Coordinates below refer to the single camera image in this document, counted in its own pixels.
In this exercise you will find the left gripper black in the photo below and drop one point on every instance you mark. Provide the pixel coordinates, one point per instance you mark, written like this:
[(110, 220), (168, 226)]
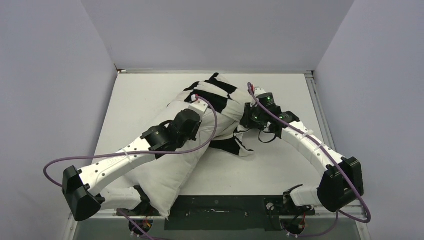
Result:
[(192, 135)]

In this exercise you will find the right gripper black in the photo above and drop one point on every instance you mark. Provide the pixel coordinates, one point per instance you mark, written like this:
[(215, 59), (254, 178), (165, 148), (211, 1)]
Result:
[(248, 121)]

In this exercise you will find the black white checkered pillowcase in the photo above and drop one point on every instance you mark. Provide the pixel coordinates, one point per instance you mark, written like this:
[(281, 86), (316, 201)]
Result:
[(229, 103)]

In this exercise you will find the white pillow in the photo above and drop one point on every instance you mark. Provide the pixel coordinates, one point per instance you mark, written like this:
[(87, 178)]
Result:
[(162, 179)]

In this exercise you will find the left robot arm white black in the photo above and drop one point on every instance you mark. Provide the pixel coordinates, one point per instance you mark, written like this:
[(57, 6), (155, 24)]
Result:
[(86, 189)]

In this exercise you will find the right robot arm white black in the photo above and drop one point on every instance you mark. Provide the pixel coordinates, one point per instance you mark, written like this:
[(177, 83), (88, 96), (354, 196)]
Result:
[(341, 178)]

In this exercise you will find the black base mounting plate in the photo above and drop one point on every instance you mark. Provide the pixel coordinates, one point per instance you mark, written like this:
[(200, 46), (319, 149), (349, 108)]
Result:
[(226, 213)]

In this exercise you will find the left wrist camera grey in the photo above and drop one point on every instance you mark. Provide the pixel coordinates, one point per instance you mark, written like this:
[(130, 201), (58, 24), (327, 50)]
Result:
[(199, 106)]

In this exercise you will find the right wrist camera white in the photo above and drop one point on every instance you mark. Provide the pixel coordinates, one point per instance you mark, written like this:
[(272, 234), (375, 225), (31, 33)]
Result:
[(258, 91)]

